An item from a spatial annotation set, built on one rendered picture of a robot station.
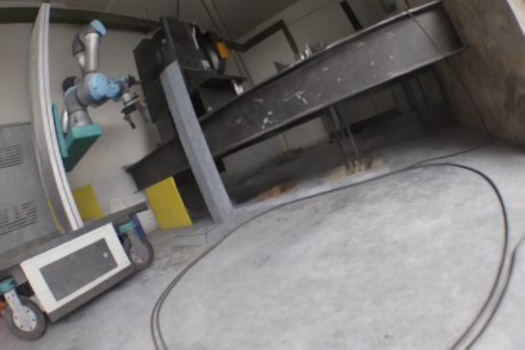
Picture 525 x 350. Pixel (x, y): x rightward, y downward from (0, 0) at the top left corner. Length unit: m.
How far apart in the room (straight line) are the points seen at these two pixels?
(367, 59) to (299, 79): 0.36
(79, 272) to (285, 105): 1.24
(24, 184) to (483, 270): 1.37
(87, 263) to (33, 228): 0.27
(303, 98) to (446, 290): 1.02
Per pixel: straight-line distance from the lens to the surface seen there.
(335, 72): 1.15
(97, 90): 1.18
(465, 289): 0.46
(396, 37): 1.16
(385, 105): 4.17
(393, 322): 0.43
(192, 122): 1.40
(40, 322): 1.13
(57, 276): 1.02
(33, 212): 1.09
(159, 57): 1.78
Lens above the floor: 0.34
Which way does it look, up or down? 1 degrees down
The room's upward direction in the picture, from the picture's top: 22 degrees counter-clockwise
